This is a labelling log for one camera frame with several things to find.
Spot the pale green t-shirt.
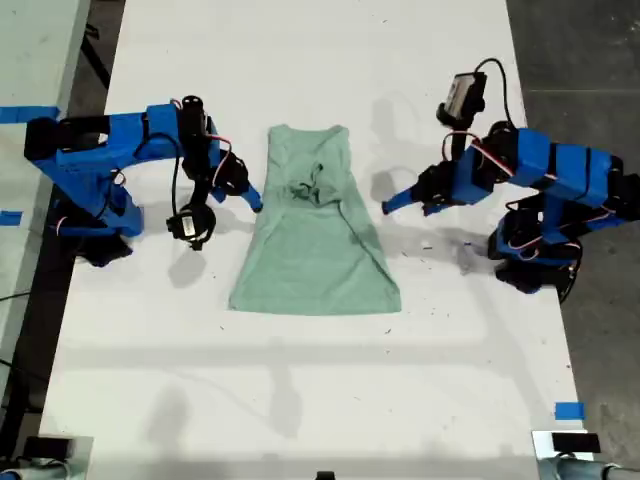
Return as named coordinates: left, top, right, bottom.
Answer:
left=228, top=123, right=403, bottom=316

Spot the pale blue grey tube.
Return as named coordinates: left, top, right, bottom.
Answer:
left=537, top=455, right=640, bottom=480
left=0, top=462, right=71, bottom=480

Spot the black metal frame bar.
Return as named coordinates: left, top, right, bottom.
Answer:
left=79, top=7, right=112, bottom=92

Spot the square blue tape piece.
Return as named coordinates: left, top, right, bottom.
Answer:
left=554, top=401, right=586, bottom=421

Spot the pale grey side table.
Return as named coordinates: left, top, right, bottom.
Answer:
left=0, top=0, right=92, bottom=396

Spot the long blue tape strip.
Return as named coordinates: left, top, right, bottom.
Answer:
left=0, top=105, right=62, bottom=124

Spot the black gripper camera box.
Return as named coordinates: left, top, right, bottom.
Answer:
left=166, top=202, right=217, bottom=251
left=436, top=72, right=489, bottom=126

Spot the black camera cable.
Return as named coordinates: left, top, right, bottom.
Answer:
left=474, top=58, right=516, bottom=131
left=171, top=142, right=184, bottom=219

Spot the black arm base cable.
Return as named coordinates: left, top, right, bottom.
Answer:
left=558, top=239, right=585, bottom=306

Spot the small black box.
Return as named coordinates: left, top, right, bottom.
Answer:
left=551, top=432, right=601, bottom=454
left=23, top=435, right=75, bottom=460

